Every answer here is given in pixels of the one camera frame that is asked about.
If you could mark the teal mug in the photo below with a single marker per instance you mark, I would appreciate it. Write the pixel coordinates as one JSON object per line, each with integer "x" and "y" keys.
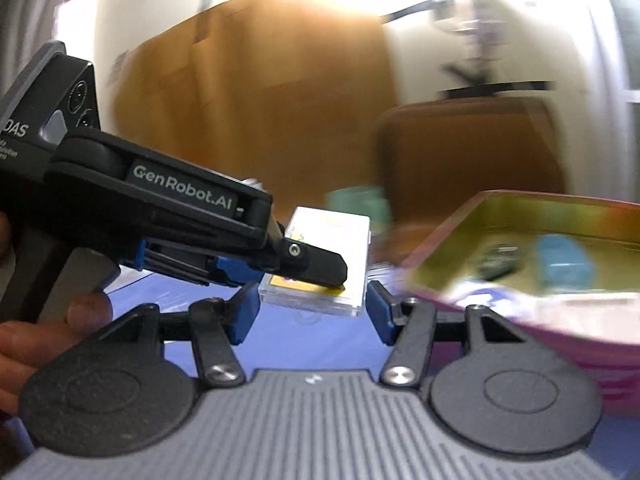
{"x": 360, "y": 205}

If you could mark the person's left hand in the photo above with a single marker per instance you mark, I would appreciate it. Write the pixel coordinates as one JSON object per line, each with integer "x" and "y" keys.
{"x": 30, "y": 350}

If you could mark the blue glasses case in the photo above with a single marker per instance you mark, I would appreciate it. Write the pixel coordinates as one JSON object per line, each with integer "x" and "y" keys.
{"x": 560, "y": 262}

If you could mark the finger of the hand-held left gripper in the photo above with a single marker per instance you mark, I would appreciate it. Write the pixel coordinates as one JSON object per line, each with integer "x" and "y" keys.
{"x": 235, "y": 272}
{"x": 315, "y": 265}

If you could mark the brown chair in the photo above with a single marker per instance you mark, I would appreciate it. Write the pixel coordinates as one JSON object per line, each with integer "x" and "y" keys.
{"x": 465, "y": 160}

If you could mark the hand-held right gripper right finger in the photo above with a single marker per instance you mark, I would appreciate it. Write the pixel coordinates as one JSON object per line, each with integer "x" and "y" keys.
{"x": 378, "y": 312}

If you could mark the green patterned small box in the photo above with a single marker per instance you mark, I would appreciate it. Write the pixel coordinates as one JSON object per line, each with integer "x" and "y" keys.
{"x": 495, "y": 260}

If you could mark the clear plastic card case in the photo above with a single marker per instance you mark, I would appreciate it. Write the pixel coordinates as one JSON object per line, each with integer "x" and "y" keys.
{"x": 325, "y": 230}

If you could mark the blue printed tablecloth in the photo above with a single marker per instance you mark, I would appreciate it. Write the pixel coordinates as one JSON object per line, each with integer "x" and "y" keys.
{"x": 310, "y": 340}

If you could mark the black bracket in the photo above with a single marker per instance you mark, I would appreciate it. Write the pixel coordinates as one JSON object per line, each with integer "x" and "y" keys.
{"x": 480, "y": 85}

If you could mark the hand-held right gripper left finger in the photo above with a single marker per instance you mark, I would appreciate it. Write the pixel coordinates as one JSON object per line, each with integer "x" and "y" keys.
{"x": 245, "y": 312}

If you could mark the pink tin box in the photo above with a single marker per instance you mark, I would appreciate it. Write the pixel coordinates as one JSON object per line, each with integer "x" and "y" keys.
{"x": 550, "y": 325}

